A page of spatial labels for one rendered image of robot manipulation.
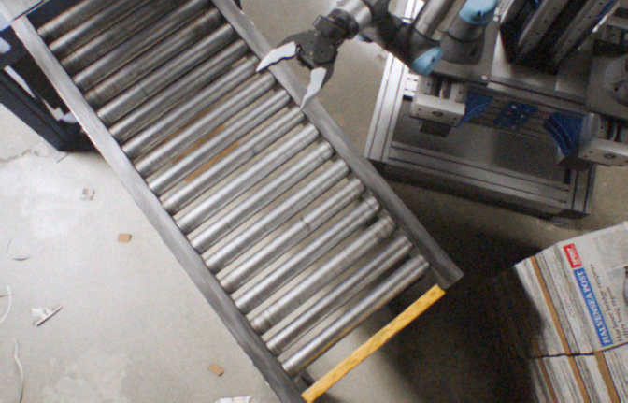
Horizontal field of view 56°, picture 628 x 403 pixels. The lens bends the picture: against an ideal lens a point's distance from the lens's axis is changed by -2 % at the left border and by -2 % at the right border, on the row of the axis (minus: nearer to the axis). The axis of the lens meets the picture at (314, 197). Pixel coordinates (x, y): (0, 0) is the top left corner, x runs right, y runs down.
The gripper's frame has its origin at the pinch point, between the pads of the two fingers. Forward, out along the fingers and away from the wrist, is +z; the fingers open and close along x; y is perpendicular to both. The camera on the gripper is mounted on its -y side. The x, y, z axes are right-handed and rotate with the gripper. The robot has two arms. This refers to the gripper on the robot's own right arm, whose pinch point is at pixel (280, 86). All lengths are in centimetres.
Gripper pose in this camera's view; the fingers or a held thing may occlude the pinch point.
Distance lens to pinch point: 120.4
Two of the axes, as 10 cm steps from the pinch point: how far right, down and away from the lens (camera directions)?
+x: -7.6, -6.5, 0.3
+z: -6.5, 7.4, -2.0
